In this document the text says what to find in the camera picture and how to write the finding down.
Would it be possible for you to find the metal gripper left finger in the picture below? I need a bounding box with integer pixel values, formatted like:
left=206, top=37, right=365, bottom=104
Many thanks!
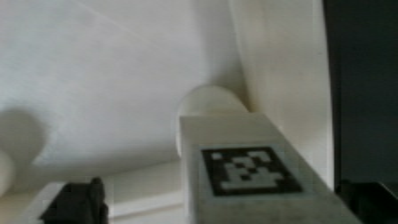
left=12, top=177, right=110, bottom=224

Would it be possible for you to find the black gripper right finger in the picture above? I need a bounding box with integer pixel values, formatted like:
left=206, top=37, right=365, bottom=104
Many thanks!
left=335, top=180, right=398, bottom=224

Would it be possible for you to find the white leg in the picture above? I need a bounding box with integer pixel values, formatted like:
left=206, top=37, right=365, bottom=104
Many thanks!
left=175, top=86, right=360, bottom=224

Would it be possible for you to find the white square tabletop tray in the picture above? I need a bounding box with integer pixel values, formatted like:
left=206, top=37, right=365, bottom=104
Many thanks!
left=0, top=0, right=333, bottom=224

